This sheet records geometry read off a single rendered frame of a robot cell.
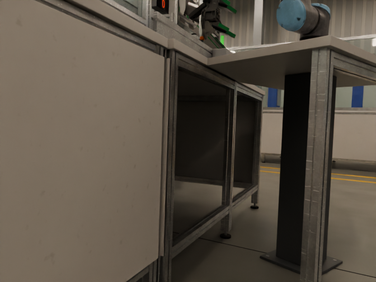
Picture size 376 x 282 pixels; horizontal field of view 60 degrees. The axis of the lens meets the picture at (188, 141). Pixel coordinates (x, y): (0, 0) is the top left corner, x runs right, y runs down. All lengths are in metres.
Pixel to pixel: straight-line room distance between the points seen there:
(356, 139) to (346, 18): 5.61
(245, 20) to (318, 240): 10.30
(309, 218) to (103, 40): 0.76
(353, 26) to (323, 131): 9.45
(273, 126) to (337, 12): 5.62
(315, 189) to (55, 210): 0.71
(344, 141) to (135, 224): 4.74
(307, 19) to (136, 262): 1.09
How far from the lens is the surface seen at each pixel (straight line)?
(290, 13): 1.42
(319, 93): 1.03
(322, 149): 1.02
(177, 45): 1.07
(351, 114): 5.44
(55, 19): 0.69
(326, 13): 1.56
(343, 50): 1.09
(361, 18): 10.44
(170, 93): 1.03
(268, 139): 5.63
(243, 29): 11.08
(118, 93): 0.82
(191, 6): 2.20
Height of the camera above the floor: 0.59
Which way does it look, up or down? 3 degrees down
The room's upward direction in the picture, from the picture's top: 2 degrees clockwise
